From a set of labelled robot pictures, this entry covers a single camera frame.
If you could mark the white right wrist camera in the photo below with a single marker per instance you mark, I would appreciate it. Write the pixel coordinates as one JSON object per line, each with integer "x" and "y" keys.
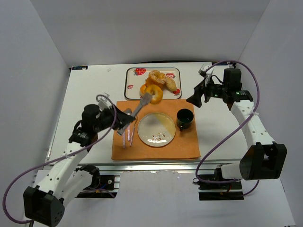
{"x": 206, "y": 71}

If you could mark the pink handled knife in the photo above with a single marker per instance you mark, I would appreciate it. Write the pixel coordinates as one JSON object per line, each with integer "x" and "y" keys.
{"x": 124, "y": 140}

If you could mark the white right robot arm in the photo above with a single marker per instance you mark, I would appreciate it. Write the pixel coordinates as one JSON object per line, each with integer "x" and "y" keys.
{"x": 264, "y": 158}

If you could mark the orange cloth placemat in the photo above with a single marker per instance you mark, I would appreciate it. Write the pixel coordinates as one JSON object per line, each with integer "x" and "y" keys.
{"x": 184, "y": 145}

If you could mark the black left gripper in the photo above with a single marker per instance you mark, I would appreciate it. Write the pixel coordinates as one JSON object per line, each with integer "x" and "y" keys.
{"x": 114, "y": 117}

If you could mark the pink handled spoon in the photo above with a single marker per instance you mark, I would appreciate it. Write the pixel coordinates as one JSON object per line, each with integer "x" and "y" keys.
{"x": 129, "y": 112}

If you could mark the sugared twisted pastry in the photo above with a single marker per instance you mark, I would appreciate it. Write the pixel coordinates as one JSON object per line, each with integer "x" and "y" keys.
{"x": 160, "y": 79}

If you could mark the orange round bun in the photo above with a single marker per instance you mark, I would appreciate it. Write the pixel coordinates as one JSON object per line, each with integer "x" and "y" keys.
{"x": 149, "y": 82}

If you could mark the strawberry pattern white tray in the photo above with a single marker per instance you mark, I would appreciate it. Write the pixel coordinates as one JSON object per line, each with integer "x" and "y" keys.
{"x": 137, "y": 76}

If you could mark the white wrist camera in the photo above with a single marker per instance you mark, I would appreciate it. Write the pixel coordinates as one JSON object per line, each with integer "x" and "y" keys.
{"x": 103, "y": 101}
{"x": 206, "y": 71}

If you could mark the pink handled fork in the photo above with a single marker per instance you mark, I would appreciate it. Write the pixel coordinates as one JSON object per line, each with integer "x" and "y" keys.
{"x": 133, "y": 132}

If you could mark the beige ceramic plate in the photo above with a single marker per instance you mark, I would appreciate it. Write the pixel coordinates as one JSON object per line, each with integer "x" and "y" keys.
{"x": 156, "y": 129}

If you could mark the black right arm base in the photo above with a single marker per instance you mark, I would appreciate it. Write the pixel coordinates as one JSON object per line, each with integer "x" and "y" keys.
{"x": 219, "y": 192}

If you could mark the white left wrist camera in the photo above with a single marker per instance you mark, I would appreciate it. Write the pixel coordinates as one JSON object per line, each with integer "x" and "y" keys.
{"x": 103, "y": 101}

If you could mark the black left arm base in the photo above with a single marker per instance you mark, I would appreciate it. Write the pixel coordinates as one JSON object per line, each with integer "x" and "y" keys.
{"x": 102, "y": 185}

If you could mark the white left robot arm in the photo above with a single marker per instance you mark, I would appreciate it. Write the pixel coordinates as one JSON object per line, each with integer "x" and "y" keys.
{"x": 46, "y": 202}

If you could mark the dark green mug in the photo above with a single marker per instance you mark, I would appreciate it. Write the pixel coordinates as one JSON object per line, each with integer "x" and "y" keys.
{"x": 184, "y": 119}

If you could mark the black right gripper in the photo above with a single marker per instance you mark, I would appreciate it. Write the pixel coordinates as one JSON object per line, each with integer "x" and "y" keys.
{"x": 204, "y": 91}

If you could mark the black table label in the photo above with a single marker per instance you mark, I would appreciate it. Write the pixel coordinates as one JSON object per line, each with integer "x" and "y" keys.
{"x": 79, "y": 68}

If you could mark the aluminium table frame rail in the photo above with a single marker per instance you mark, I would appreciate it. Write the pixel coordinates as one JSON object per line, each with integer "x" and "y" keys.
{"x": 151, "y": 168}

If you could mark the small donut bread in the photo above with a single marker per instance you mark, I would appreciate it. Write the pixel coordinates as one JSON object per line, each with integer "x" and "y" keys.
{"x": 142, "y": 90}

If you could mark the glazed donut bread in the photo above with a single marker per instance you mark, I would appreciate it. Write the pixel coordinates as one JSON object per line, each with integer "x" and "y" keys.
{"x": 156, "y": 93}

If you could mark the metal tongs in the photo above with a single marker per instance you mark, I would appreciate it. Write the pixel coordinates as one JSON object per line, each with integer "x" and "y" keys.
{"x": 143, "y": 102}

